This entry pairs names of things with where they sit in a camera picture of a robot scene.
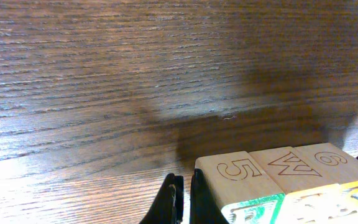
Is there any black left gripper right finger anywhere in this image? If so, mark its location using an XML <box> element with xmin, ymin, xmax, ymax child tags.
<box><xmin>190</xmin><ymin>169</ymin><xmax>229</xmax><ymax>224</ymax></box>

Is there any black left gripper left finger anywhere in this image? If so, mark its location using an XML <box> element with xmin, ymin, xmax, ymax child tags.
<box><xmin>140</xmin><ymin>173</ymin><xmax>184</xmax><ymax>224</ymax></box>

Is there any green R wooden block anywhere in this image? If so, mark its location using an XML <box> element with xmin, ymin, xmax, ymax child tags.
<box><xmin>195</xmin><ymin>151</ymin><xmax>285</xmax><ymax>224</ymax></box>

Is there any yellow S wooden block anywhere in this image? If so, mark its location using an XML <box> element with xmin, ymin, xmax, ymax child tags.
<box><xmin>250</xmin><ymin>147</ymin><xmax>356</xmax><ymax>223</ymax></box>

